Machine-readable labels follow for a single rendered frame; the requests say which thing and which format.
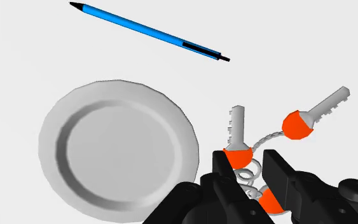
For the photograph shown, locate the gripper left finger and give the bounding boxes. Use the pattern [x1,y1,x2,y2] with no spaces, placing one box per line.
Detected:
[142,150,275,224]

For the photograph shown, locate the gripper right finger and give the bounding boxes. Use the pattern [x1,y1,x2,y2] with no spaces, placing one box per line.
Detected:
[261,149,358,224]

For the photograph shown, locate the orange-headed keys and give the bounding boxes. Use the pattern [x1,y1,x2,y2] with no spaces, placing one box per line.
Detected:
[223,86,351,216]

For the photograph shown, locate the white plate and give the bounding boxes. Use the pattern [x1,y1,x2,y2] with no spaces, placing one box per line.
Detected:
[38,80,200,223]

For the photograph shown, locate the blue pen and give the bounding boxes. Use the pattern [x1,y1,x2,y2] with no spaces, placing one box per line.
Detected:
[69,1,231,62]

